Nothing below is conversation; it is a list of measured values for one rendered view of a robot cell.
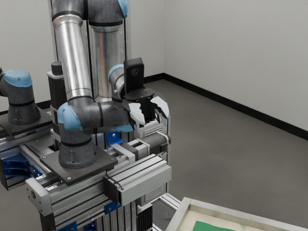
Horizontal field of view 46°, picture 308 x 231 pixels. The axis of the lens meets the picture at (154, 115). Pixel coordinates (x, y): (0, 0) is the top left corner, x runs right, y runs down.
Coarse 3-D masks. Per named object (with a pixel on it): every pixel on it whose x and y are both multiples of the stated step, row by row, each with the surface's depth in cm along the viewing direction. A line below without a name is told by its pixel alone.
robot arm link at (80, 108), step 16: (64, 0) 111; (80, 0) 113; (64, 16) 110; (80, 16) 113; (64, 32) 110; (80, 32) 112; (64, 48) 109; (80, 48) 110; (64, 64) 108; (80, 64) 107; (64, 80) 108; (80, 80) 106; (80, 96) 104; (64, 112) 102; (80, 112) 103; (96, 112) 104; (80, 128) 104
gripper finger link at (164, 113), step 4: (152, 100) 85; (156, 100) 84; (160, 100) 84; (152, 104) 84; (156, 104) 83; (160, 104) 82; (164, 104) 82; (156, 108) 84; (160, 108) 81; (164, 108) 80; (168, 108) 81; (160, 112) 82; (164, 112) 79; (168, 112) 80; (160, 116) 85; (164, 116) 79; (168, 116) 79; (164, 120) 84; (164, 124) 85
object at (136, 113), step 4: (132, 104) 84; (136, 104) 84; (140, 104) 83; (132, 108) 82; (136, 108) 82; (140, 108) 83; (132, 112) 80; (136, 112) 80; (140, 112) 80; (132, 116) 80; (136, 116) 79; (140, 116) 79; (136, 120) 79; (140, 120) 78; (144, 120) 78; (136, 124) 84; (144, 124) 78
